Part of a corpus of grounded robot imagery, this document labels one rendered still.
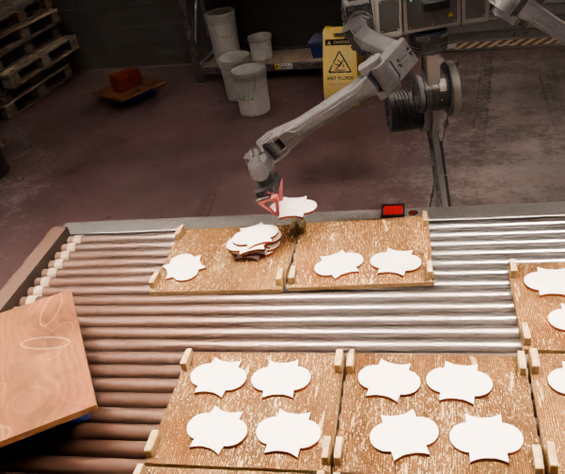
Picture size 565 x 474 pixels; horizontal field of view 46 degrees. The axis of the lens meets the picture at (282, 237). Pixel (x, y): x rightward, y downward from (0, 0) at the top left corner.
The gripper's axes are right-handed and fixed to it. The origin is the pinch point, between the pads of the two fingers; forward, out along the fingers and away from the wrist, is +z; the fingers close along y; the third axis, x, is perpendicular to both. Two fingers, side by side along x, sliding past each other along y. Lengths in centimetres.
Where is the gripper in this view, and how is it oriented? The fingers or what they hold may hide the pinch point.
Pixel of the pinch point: (277, 206)
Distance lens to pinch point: 208.7
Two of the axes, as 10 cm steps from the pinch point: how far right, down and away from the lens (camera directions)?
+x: 9.2, -2.5, -3.1
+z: 3.8, 7.9, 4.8
